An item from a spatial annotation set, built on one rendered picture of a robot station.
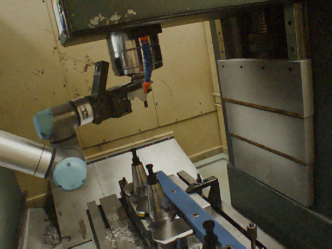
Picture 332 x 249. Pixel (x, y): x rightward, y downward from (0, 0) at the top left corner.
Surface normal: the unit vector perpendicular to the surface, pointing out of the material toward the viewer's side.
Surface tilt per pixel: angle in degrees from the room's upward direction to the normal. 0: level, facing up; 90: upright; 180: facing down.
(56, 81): 90
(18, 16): 90
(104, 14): 90
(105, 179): 26
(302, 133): 90
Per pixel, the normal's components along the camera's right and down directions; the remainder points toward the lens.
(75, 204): -0.02, -0.79
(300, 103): -0.92, 0.26
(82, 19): 0.36, 0.18
